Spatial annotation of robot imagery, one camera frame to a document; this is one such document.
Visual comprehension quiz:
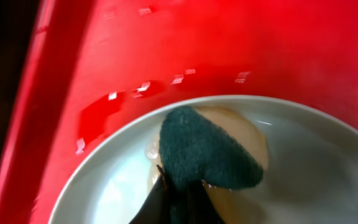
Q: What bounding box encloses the red plastic tray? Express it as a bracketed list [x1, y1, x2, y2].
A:
[0, 0, 358, 223]

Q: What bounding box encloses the yellow green sponge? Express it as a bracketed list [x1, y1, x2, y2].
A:
[149, 106, 268, 223]

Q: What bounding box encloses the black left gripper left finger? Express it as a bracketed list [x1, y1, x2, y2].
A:
[129, 165, 170, 224]

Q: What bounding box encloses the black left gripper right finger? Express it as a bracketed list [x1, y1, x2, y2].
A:
[191, 182, 225, 224]

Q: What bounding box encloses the light green plate front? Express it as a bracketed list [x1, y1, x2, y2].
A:
[49, 95, 358, 223]

